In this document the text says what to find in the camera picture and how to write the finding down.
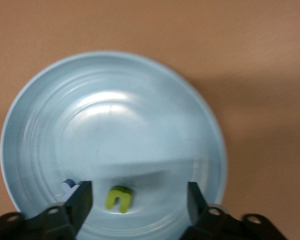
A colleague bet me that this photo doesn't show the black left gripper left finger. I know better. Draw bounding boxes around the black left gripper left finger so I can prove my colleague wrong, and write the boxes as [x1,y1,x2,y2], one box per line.
[0,179,94,240]

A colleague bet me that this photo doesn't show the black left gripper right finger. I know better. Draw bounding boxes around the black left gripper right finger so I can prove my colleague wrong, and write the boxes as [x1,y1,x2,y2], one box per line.
[179,181,289,240]

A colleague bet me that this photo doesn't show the blue letter x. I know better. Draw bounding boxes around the blue letter x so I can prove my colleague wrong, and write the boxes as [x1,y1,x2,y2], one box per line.
[61,178,80,201]

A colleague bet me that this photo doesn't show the green letter u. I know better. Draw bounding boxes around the green letter u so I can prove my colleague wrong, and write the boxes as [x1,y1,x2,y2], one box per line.
[104,185,133,215]

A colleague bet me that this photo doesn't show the blue plate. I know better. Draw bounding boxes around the blue plate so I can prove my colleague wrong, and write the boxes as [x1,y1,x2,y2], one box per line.
[0,51,228,240]

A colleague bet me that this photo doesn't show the brown table mat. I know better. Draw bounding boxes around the brown table mat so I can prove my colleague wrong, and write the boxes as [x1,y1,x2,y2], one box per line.
[0,0,300,240]

